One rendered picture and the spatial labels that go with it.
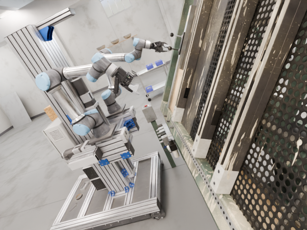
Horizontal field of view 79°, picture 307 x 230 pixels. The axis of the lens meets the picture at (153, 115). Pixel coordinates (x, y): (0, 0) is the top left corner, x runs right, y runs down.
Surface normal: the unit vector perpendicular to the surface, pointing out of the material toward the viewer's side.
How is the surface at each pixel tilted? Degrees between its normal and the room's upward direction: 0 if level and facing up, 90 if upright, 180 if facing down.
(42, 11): 90
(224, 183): 90
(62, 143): 90
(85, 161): 90
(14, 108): 77
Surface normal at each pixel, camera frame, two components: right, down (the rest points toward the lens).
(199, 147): 0.13, 0.36
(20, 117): -0.12, 0.22
